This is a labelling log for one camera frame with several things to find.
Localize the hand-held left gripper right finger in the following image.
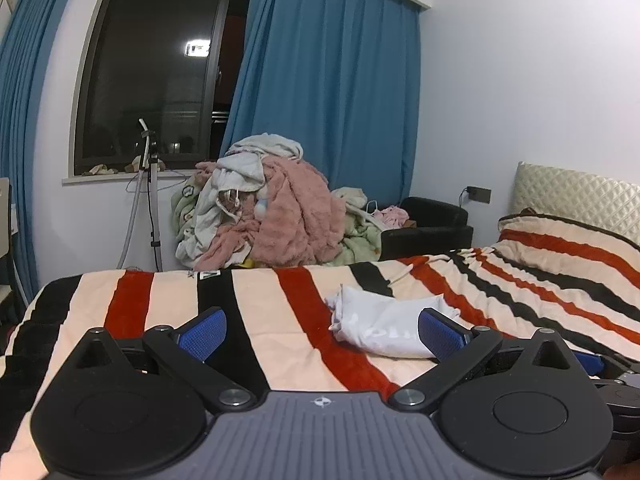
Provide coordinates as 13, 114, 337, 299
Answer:
387, 307, 588, 413

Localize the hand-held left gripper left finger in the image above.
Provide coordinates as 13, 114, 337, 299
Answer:
52, 307, 257, 413

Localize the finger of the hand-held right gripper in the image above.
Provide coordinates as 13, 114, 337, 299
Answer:
572, 351, 640, 380

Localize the white shirt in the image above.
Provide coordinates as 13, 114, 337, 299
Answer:
325, 284, 463, 359

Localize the pile of clothes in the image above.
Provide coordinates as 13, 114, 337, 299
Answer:
192, 155, 347, 272

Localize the striped fleece blanket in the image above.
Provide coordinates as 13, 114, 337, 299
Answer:
0, 214, 640, 480

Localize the black armchair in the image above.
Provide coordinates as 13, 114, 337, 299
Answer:
380, 196, 475, 262

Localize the pale green blanket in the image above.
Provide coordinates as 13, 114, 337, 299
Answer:
320, 187, 384, 267

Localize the small pink garment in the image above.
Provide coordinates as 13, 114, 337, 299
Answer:
372, 205, 412, 229

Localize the green printed blanket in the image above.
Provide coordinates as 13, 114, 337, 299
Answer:
171, 169, 212, 257

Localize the garment steamer stand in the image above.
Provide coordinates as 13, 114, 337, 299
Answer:
116, 117, 167, 272

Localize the white hooded garment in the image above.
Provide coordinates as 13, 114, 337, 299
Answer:
175, 152, 267, 262

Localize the quilted cream headboard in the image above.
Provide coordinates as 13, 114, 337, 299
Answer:
511, 161, 640, 252

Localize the cream cloth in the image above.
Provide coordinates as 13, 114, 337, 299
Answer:
227, 133, 305, 162

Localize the dark window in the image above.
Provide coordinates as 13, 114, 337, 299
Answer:
62, 0, 259, 184

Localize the blue curtain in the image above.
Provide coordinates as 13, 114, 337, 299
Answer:
218, 0, 422, 202
0, 0, 84, 302

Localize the black wall socket with plug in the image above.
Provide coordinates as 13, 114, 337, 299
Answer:
459, 185, 492, 206

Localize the wire clothes hanger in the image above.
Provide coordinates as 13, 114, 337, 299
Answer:
125, 169, 197, 194

